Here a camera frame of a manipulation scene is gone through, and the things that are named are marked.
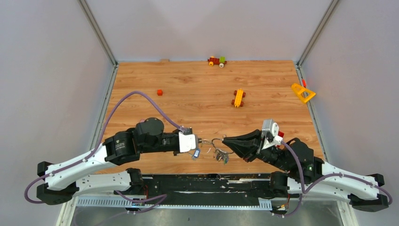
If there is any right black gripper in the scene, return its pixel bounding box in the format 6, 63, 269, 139
222, 130, 291, 172

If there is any blue tagged key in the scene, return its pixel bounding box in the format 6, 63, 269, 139
191, 148, 201, 161

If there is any keyring with colourful keys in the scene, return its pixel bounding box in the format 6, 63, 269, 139
198, 135, 234, 165

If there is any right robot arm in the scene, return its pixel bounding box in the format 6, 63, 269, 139
222, 129, 393, 212

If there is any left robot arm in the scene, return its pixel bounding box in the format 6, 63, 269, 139
36, 118, 198, 205

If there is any yellow brown toy car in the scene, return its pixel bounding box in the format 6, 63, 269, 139
231, 89, 246, 108

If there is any yellow triangular toy piece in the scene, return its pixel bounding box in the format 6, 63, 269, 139
291, 83, 316, 104

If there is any red green toy car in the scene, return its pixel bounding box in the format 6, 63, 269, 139
207, 56, 228, 68

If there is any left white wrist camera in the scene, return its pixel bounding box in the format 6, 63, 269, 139
178, 128, 199, 153

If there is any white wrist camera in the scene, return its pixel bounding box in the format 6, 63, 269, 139
261, 119, 283, 147
178, 128, 199, 153

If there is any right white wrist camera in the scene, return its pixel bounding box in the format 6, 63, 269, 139
261, 119, 283, 147

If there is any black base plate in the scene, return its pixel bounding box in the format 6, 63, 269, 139
121, 173, 288, 206

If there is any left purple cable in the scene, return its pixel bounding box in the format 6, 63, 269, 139
24, 90, 192, 215

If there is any grey cable duct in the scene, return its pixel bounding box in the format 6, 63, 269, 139
76, 196, 273, 210

